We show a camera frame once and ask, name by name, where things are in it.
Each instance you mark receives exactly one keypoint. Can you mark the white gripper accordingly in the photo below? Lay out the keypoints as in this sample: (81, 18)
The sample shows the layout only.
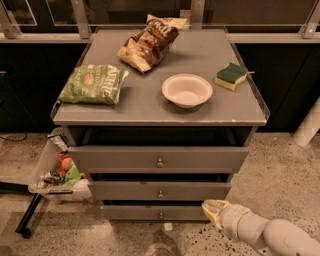
(229, 216)

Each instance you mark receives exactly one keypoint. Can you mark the grey drawer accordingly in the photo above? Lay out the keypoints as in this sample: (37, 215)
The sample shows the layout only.
(158, 159)
(159, 187)
(184, 211)

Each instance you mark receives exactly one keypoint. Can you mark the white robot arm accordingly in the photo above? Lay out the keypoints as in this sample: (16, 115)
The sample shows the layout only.
(275, 237)

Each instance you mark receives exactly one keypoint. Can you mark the grey bottom drawer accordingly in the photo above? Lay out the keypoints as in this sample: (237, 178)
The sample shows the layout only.
(184, 211)

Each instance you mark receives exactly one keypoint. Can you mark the grey drawer cabinet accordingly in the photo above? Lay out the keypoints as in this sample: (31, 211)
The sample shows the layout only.
(144, 117)

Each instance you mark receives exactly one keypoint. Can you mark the grey top drawer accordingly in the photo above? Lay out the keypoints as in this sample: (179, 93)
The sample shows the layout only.
(158, 159)

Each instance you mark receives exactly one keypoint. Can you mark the white paper bowl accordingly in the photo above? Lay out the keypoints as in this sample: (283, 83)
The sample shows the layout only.
(187, 90)

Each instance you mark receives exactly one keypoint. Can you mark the green yellow sponge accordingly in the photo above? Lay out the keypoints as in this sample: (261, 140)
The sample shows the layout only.
(231, 76)

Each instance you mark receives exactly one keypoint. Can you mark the green bag in bin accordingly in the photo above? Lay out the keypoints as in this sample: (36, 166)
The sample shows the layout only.
(72, 176)

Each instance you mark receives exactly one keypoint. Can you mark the orange fruit in bin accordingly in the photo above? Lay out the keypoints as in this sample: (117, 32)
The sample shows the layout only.
(66, 164)

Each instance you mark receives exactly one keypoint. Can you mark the clear plastic bin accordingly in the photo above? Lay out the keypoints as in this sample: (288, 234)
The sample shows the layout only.
(48, 176)

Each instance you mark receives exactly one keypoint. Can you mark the green chip bag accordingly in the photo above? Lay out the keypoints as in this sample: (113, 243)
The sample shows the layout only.
(94, 84)

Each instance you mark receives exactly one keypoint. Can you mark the brown yellow chip bag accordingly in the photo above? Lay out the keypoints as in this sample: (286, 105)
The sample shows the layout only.
(146, 48)

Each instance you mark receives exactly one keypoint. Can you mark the black floor stand leg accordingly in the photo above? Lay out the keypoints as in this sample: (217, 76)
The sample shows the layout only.
(22, 227)

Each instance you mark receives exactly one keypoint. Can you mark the white cylindrical post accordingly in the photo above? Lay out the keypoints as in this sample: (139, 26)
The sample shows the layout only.
(309, 126)

